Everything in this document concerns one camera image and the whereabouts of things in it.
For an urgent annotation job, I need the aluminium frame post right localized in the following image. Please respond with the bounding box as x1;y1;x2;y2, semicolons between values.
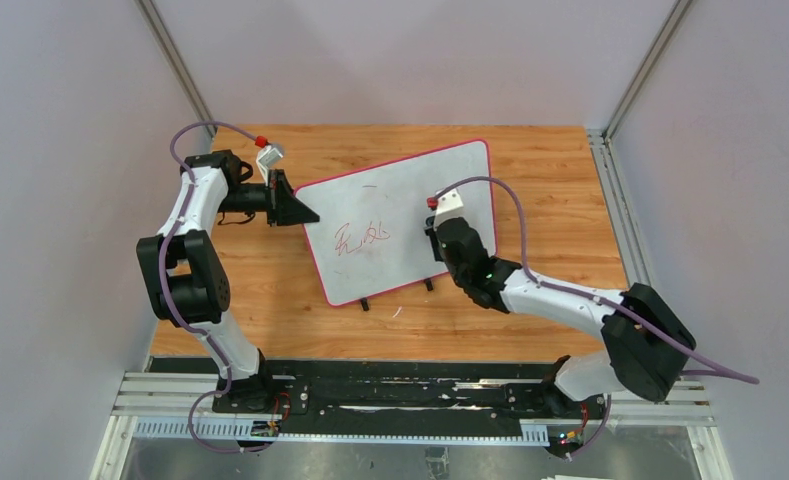
602;0;695;143

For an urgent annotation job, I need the aluminium frame rail right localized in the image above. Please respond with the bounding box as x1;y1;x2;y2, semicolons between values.
585;129;658;287

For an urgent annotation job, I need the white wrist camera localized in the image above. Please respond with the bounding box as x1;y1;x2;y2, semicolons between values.
256;143;285;188
433;188;465;229

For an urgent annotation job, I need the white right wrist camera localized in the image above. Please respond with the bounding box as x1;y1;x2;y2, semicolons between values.
433;188;465;229

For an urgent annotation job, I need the pink-framed whiteboard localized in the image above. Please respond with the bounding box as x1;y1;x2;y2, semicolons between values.
295;139;497;306

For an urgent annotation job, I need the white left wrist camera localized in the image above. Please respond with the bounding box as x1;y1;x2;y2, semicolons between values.
256;143;285;188

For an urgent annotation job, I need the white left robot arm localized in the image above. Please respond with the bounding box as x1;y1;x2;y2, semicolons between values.
136;143;320;413

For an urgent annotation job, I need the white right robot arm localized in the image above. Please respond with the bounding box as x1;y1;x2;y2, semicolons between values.
424;218;696;418

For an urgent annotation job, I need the aluminium frame post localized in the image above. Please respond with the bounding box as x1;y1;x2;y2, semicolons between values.
134;0;213;121
602;0;695;143

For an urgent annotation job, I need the aluminium frame post left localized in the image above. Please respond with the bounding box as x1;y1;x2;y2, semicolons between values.
134;0;213;121

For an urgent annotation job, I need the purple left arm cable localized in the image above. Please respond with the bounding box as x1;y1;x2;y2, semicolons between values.
157;121;276;456

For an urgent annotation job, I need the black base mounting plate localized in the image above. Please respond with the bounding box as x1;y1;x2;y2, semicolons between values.
184;359;609;440

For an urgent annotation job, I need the white slotted cable duct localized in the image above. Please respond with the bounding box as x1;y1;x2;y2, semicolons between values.
132;417;551;447

